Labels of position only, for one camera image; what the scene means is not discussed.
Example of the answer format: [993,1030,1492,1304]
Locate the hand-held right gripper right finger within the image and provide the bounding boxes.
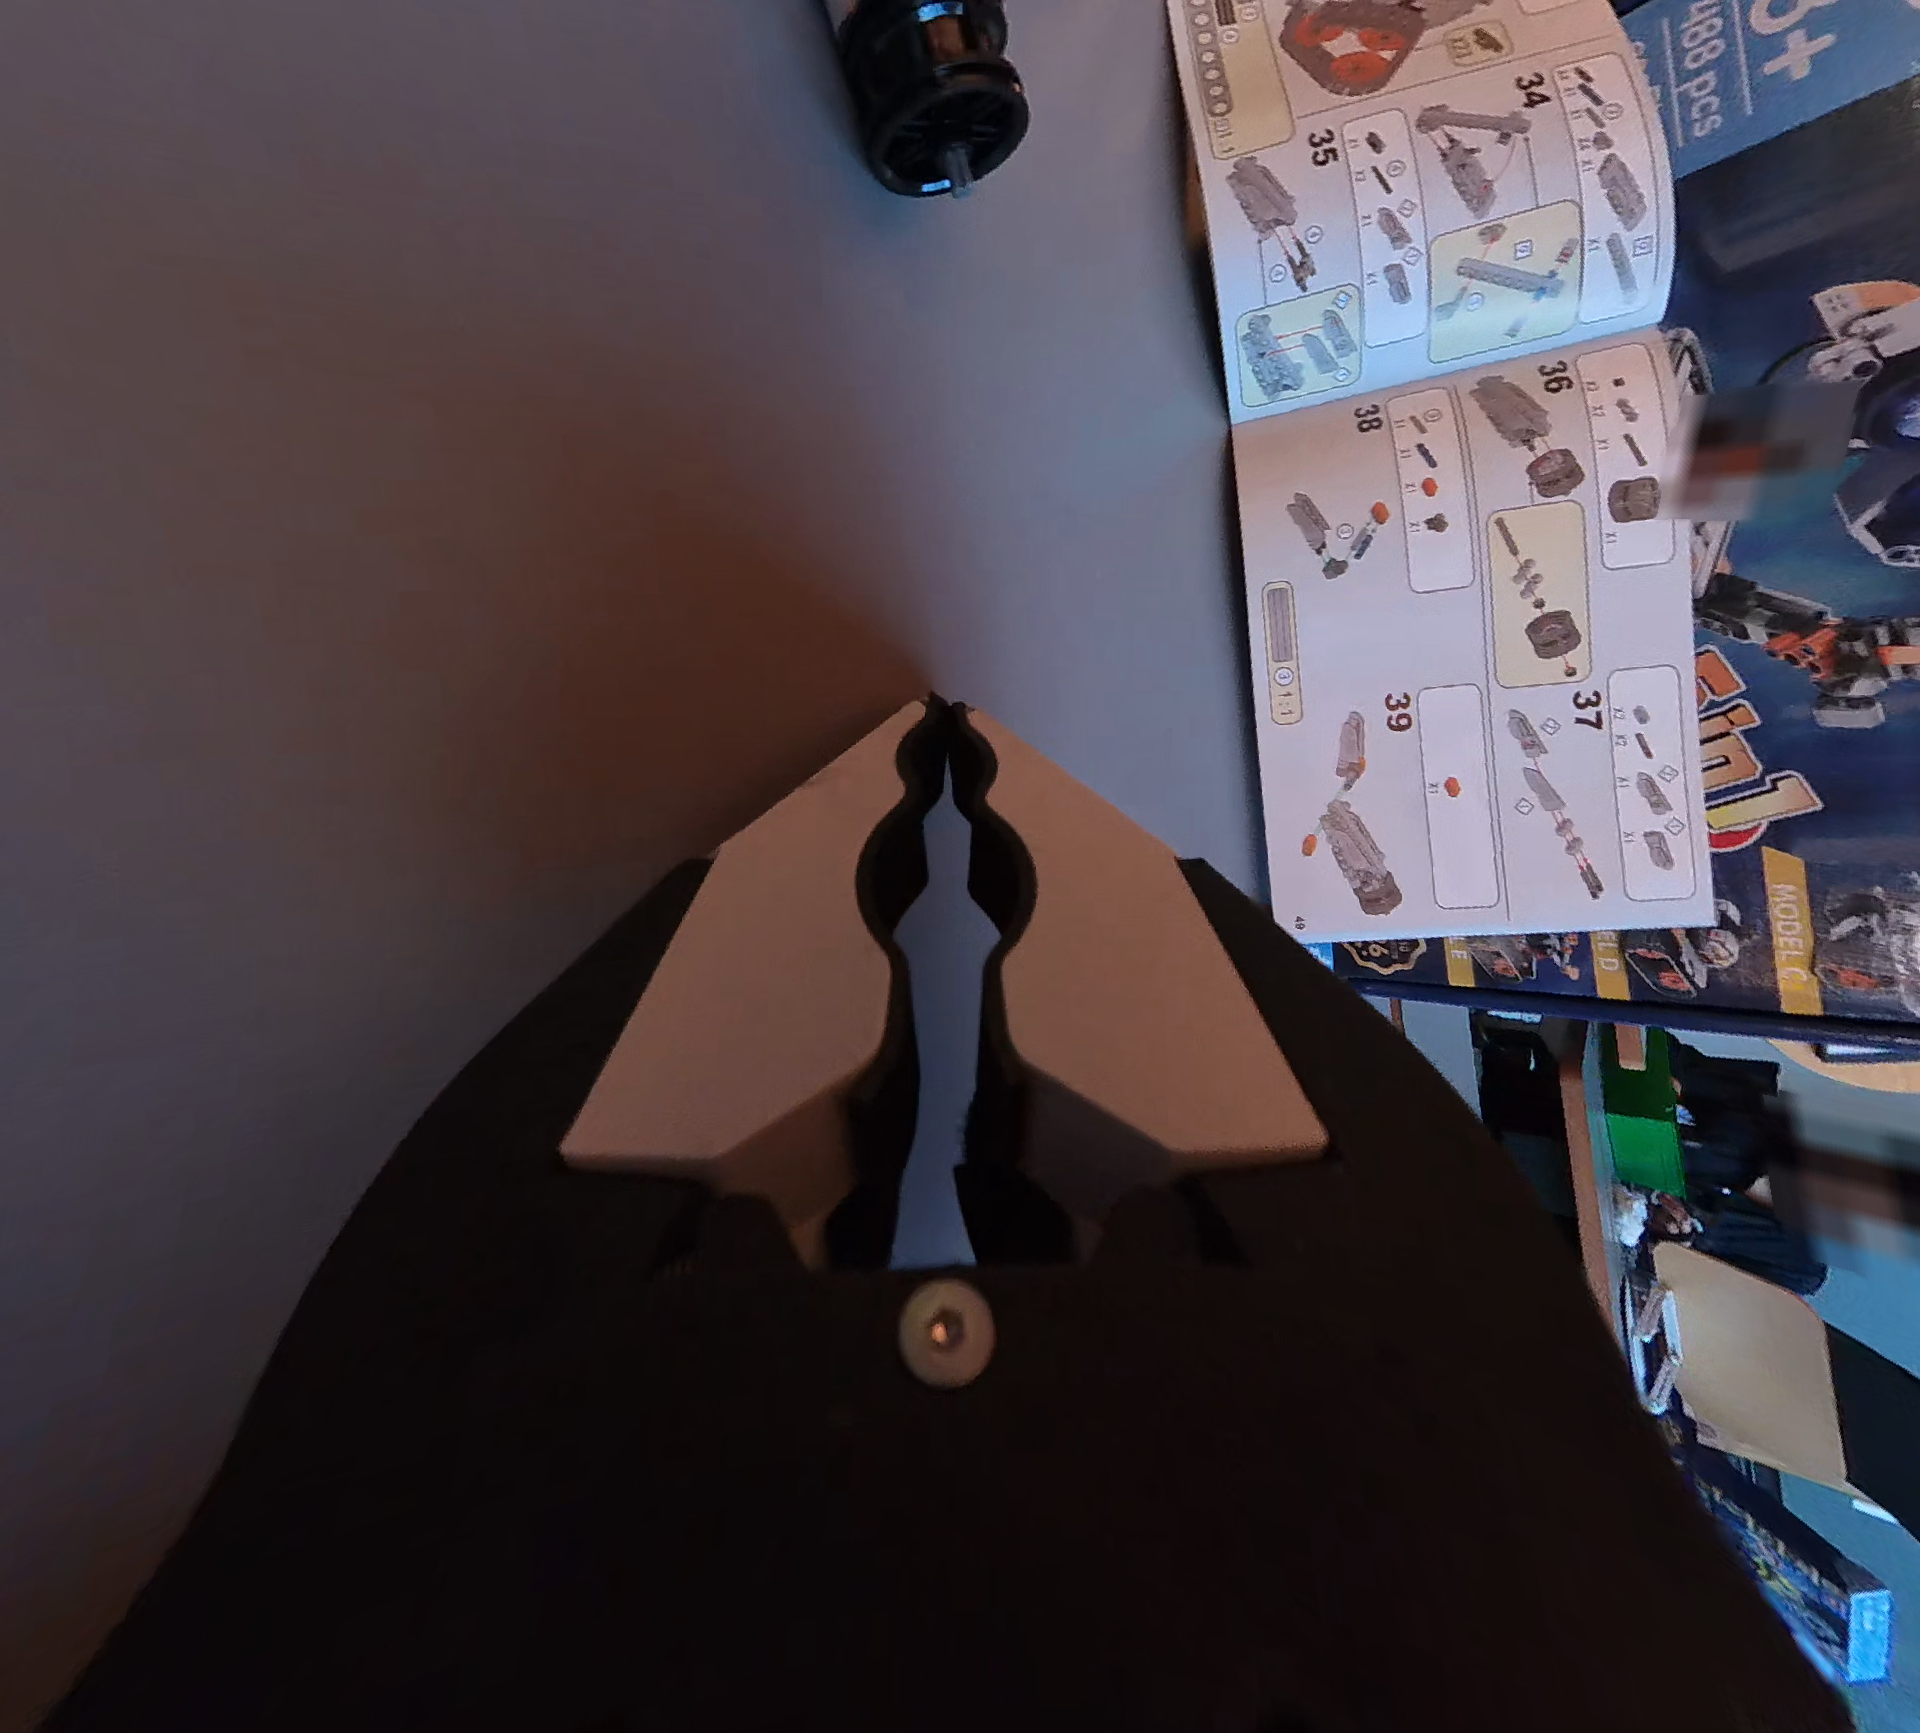
[955,706,1333,1266]

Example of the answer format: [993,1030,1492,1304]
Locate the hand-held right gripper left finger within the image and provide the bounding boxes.
[559,695,951,1270]

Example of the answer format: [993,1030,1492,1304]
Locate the grey brick assembly black wheel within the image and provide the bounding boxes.
[762,0,1038,205]

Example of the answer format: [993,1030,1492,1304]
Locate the green box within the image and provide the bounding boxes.
[1592,1025,1701,1198]

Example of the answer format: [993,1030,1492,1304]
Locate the open building instruction booklet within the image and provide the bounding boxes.
[1155,0,1723,936]

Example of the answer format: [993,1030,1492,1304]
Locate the beige cardboard piece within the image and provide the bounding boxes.
[1646,1239,1850,1499]

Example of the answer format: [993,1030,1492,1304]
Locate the small blue printed box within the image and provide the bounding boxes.
[1695,1455,1920,1698]

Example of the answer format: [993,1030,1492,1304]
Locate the blue toy robot box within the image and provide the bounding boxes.
[1333,0,1920,1063]

